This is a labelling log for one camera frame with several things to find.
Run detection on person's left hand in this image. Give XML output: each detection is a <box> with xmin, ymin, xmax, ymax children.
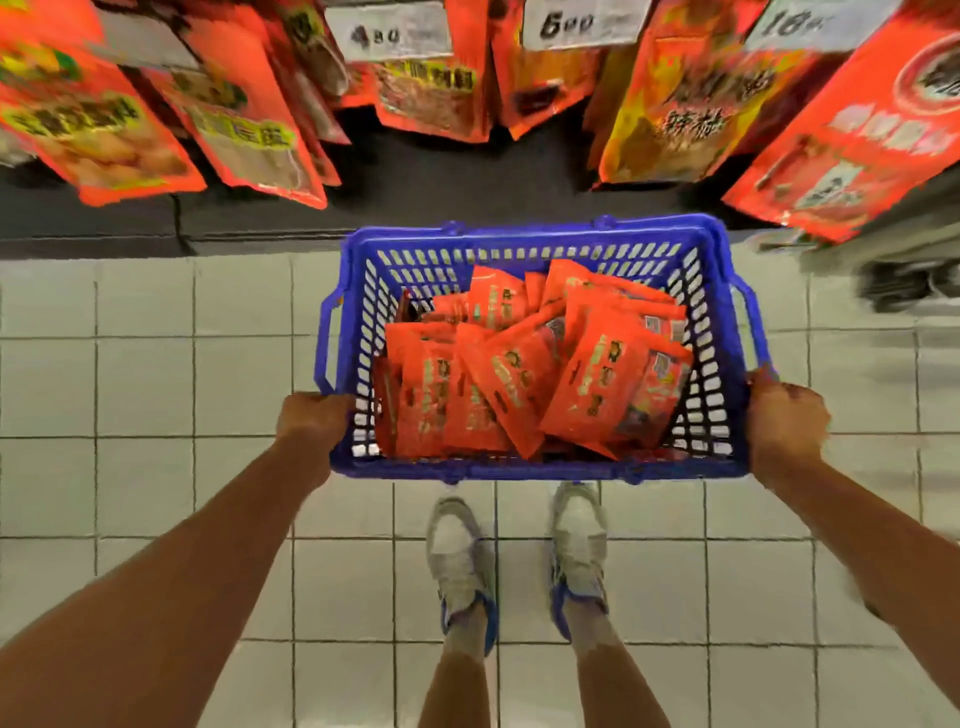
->
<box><xmin>274</xmin><ymin>390</ymin><xmax>359</xmax><ymax>489</ymax></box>

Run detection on person's right hand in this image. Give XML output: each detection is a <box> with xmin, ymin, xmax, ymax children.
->
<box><xmin>745</xmin><ymin>367</ymin><xmax>833</xmax><ymax>485</ymax></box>

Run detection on blue plastic basket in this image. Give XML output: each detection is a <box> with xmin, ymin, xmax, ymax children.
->
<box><xmin>313</xmin><ymin>214</ymin><xmax>774</xmax><ymax>483</ymax></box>

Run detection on pile of red seasoning packets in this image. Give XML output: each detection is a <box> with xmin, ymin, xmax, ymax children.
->
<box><xmin>375</xmin><ymin>258</ymin><xmax>696</xmax><ymax>462</ymax></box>

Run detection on person's right forearm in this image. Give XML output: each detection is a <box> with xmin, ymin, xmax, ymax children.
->
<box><xmin>772</xmin><ymin>450</ymin><xmax>960</xmax><ymax>707</ymax></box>

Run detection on person's left forearm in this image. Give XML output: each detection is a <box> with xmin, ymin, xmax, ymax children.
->
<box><xmin>0</xmin><ymin>450</ymin><xmax>335</xmax><ymax>728</ymax></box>

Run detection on person's left leg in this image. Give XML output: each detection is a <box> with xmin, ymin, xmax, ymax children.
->
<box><xmin>417</xmin><ymin>607</ymin><xmax>497</xmax><ymax>728</ymax></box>

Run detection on person's leg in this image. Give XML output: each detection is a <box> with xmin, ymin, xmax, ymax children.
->
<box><xmin>570</xmin><ymin>600</ymin><xmax>672</xmax><ymax>728</ymax></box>
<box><xmin>417</xmin><ymin>607</ymin><xmax>497</xmax><ymax>728</ymax></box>

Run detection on person's right leg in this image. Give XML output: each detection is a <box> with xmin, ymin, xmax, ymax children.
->
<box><xmin>570</xmin><ymin>600</ymin><xmax>672</xmax><ymax>728</ymax></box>

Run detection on grey left shoe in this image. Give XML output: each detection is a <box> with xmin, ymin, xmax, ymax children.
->
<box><xmin>424</xmin><ymin>496</ymin><xmax>500</xmax><ymax>654</ymax></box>

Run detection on grey shoe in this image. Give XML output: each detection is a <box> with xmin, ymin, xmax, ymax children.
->
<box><xmin>546</xmin><ymin>481</ymin><xmax>612</xmax><ymax>639</ymax></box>
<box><xmin>424</xmin><ymin>496</ymin><xmax>500</xmax><ymax>654</ymax></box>

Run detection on grey right shoe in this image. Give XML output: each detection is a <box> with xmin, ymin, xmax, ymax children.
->
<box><xmin>546</xmin><ymin>481</ymin><xmax>612</xmax><ymax>639</ymax></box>

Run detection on rows of hanging red packets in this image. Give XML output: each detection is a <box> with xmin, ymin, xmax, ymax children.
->
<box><xmin>0</xmin><ymin>0</ymin><xmax>960</xmax><ymax>245</ymax></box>

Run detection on hanging display of seasoning packets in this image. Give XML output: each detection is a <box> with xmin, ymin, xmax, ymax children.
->
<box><xmin>322</xmin><ymin>0</ymin><xmax>902</xmax><ymax>62</ymax></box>

